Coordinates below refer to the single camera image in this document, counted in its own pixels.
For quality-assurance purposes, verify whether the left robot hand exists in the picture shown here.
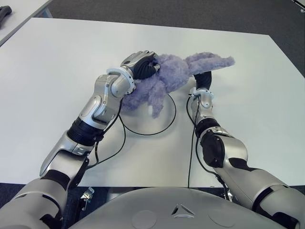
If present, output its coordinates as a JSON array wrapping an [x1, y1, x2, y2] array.
[[120, 50, 161, 81]]

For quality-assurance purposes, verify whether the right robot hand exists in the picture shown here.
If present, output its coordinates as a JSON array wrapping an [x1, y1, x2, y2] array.
[[193, 70, 213, 91]]

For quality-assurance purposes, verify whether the purple plush doll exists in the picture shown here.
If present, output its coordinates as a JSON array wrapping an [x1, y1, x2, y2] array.
[[121, 52, 236, 119]]

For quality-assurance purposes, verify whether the white plate black rim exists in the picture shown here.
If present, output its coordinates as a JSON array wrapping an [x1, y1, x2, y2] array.
[[118, 92, 177, 137]]

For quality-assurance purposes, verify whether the white corner table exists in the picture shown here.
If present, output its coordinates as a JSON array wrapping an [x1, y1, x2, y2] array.
[[289, 0, 305, 11]]

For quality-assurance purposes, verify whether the white side table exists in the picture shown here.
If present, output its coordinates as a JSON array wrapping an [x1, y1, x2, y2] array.
[[0, 0, 53, 47]]

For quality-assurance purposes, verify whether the metal table clamp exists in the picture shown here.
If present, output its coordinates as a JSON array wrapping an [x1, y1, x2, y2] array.
[[80, 187, 95, 212]]

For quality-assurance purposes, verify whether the silver robot torso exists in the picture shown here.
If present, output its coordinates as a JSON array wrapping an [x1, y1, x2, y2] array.
[[69, 187, 301, 229]]

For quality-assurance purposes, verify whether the black object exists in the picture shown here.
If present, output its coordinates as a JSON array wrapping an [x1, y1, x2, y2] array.
[[0, 6, 12, 30]]

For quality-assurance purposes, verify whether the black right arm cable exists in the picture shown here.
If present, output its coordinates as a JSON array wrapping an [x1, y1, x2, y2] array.
[[186, 95, 200, 188]]

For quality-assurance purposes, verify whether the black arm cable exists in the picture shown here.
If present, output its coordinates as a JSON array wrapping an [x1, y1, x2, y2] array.
[[186, 95, 200, 188], [69, 104, 127, 189]]

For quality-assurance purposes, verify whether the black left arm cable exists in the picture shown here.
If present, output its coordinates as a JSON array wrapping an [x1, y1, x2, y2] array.
[[69, 104, 127, 189]]

